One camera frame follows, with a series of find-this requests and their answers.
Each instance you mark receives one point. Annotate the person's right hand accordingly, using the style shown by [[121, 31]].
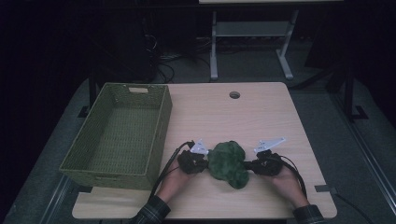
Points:
[[288, 186]]

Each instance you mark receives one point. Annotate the grey tape strip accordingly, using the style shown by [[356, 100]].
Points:
[[325, 188]]

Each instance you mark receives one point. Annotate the white metal stand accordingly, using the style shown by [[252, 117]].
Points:
[[249, 29]]

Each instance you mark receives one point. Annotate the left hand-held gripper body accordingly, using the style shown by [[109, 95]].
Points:
[[193, 161]]

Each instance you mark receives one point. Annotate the green woven basket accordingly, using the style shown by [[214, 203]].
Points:
[[124, 133]]

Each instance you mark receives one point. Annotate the green knitted garment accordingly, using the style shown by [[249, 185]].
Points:
[[227, 165]]

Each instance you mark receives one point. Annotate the aluminium floor rail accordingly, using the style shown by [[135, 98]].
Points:
[[367, 155], [56, 199]]

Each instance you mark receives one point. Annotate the black stand post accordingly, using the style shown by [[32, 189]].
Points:
[[92, 93], [349, 93]]

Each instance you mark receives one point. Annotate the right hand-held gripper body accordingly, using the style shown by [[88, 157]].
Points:
[[267, 165]]

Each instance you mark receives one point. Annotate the person's left hand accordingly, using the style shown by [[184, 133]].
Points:
[[174, 183]]

